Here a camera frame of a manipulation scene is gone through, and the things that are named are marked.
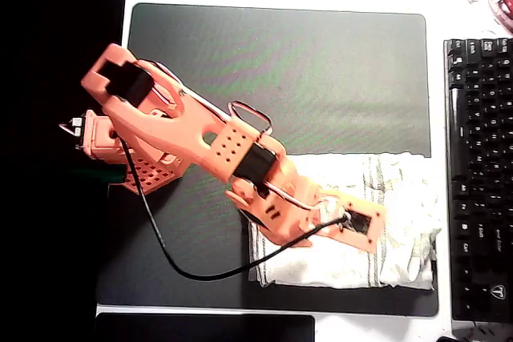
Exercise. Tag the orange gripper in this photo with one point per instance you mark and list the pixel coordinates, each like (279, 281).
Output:
(289, 225)

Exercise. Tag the white striped towel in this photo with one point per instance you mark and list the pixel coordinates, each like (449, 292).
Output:
(340, 270)

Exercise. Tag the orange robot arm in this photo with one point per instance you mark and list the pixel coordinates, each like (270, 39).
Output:
(168, 125)

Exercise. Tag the black tablet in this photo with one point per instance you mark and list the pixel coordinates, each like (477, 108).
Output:
(200, 330)

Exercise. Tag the dark desk mat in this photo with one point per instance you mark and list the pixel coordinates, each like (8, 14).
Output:
(280, 77)

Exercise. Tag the dark object at desk edge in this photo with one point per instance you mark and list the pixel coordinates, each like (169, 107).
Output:
(469, 336)

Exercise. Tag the black keyboard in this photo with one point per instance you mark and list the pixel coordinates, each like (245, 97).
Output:
(481, 158)

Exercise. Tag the orange camera mount plate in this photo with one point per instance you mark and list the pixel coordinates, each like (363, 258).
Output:
(370, 241)

